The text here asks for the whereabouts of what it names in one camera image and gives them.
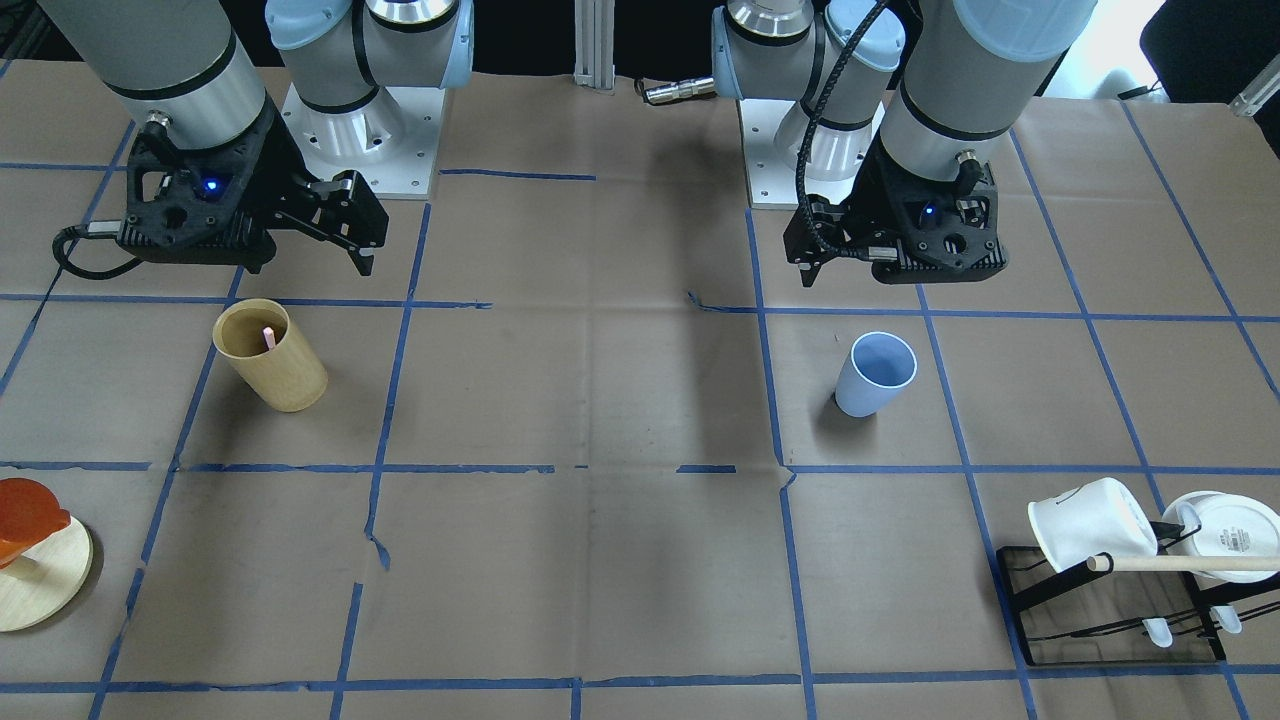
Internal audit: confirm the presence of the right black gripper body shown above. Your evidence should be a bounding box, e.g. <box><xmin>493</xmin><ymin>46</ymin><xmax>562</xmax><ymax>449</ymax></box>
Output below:
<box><xmin>116</xmin><ymin>100</ymin><xmax>389</xmax><ymax>273</ymax></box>

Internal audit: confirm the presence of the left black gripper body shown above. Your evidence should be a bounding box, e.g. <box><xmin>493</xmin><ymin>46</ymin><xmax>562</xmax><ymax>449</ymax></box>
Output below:
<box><xmin>783</xmin><ymin>152</ymin><xmax>1009</xmax><ymax>284</ymax></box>

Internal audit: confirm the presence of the light blue plastic cup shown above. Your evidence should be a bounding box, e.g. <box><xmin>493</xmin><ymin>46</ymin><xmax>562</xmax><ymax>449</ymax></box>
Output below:
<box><xmin>835</xmin><ymin>331</ymin><xmax>918</xmax><ymax>418</ymax></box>

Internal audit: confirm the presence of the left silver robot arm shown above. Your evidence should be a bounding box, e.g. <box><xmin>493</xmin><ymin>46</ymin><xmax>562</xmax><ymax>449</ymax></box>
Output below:
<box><xmin>712</xmin><ymin>1</ymin><xmax>1094</xmax><ymax>287</ymax></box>

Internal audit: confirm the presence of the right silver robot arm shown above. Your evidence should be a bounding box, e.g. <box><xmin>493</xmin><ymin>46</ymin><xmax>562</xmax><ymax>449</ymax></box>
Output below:
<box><xmin>40</xmin><ymin>1</ymin><xmax>475</xmax><ymax>281</ymax></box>

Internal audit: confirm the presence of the bamboo chopstick holder cup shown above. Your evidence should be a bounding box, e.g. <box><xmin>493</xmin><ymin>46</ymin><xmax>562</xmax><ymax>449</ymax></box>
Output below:
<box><xmin>212</xmin><ymin>299</ymin><xmax>328</xmax><ymax>413</ymax></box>

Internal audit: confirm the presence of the wooden cup tree stand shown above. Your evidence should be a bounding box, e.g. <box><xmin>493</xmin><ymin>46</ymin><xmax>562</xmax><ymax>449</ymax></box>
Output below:
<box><xmin>1</xmin><ymin>518</ymin><xmax>95</xmax><ymax>633</ymax></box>

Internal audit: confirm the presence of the white mug near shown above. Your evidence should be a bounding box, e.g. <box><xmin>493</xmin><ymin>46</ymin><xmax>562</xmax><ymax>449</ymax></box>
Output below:
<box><xmin>1027</xmin><ymin>477</ymin><xmax>1158</xmax><ymax>571</ymax></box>

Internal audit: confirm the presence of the white mug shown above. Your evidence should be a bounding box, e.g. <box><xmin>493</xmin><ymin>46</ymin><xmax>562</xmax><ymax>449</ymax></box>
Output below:
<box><xmin>1162</xmin><ymin>489</ymin><xmax>1279</xmax><ymax>557</ymax></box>
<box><xmin>1027</xmin><ymin>477</ymin><xmax>1158</xmax><ymax>571</ymax></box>

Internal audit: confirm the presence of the white mug far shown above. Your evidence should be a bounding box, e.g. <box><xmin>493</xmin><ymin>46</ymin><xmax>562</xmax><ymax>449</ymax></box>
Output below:
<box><xmin>1162</xmin><ymin>489</ymin><xmax>1279</xmax><ymax>557</ymax></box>

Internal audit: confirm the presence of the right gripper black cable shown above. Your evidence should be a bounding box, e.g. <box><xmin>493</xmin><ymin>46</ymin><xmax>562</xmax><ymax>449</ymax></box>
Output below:
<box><xmin>52</xmin><ymin>225</ymin><xmax>143</xmax><ymax>281</ymax></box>

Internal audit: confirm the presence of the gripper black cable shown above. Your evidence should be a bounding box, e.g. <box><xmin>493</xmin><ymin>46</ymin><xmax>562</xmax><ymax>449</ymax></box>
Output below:
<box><xmin>52</xmin><ymin>225</ymin><xmax>143</xmax><ymax>281</ymax></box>
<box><xmin>794</xmin><ymin>0</ymin><xmax>893</xmax><ymax>263</ymax></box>

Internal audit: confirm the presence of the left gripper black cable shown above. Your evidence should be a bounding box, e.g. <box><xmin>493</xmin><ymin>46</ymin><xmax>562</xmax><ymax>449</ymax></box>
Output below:
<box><xmin>794</xmin><ymin>0</ymin><xmax>893</xmax><ymax>263</ymax></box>

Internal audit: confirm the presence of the silver cable connector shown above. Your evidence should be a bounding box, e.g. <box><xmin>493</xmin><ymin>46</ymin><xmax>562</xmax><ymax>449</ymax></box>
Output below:
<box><xmin>634</xmin><ymin>77</ymin><xmax>716</xmax><ymax>106</ymax></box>

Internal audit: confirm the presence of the aluminium frame post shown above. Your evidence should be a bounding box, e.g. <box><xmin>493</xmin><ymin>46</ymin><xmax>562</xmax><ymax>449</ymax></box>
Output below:
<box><xmin>573</xmin><ymin>0</ymin><xmax>616</xmax><ymax>95</ymax></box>

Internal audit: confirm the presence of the black wire cup rack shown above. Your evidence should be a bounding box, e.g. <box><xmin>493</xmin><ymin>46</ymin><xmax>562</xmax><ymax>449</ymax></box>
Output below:
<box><xmin>996</xmin><ymin>546</ymin><xmax>1277</xmax><ymax>667</ymax></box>

